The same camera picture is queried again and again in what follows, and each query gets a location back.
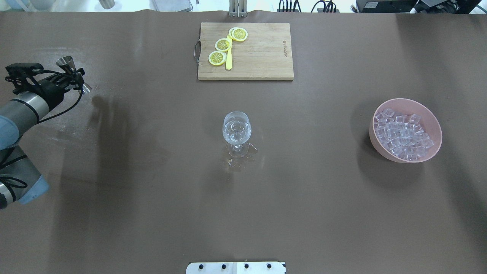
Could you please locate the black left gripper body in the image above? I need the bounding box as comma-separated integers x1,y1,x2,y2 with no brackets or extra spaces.
38,78,69,111

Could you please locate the steel double jigger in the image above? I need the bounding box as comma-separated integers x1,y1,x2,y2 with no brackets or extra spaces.
56,56,92,95

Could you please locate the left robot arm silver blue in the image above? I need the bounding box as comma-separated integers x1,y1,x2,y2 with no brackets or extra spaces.
0,63,88,209

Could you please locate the clear wine glass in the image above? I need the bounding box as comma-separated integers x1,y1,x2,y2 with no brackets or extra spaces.
222,111,252,158

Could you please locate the pile of ice cubes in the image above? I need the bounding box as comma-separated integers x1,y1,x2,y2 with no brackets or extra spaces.
372,108,435,162

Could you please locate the lemon slice middle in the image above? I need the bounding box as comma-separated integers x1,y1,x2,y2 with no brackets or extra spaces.
215,38,232,53

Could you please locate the bamboo cutting board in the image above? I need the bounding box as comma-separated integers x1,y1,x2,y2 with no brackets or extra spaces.
197,22,294,81

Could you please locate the pink bowl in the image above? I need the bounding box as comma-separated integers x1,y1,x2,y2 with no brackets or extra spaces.
369,98,443,164

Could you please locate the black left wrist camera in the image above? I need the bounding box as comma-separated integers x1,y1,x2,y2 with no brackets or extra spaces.
5,63,44,82

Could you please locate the aluminium frame post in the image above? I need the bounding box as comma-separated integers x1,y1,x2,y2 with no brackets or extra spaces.
229,0,248,18

